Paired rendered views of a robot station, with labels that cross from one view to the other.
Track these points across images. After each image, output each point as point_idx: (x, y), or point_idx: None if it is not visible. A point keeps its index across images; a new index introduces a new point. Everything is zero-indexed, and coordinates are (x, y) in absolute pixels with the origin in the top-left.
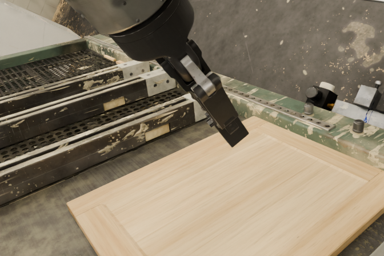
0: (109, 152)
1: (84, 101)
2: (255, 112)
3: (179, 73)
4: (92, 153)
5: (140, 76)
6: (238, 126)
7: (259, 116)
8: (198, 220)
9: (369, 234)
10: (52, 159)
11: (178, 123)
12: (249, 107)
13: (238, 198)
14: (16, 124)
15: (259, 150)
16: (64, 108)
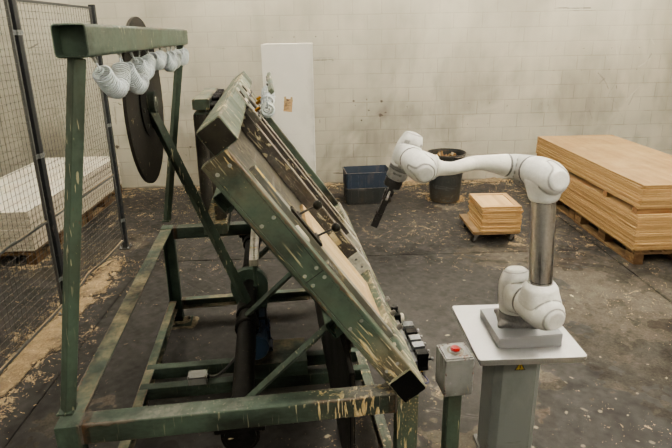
0: (318, 218)
1: (325, 204)
2: (369, 282)
3: (386, 192)
4: (316, 210)
5: (348, 230)
6: (378, 220)
7: (368, 284)
8: (328, 247)
9: None
10: (309, 194)
11: (343, 248)
12: (369, 279)
13: (341, 263)
14: (302, 177)
15: (357, 278)
16: (317, 196)
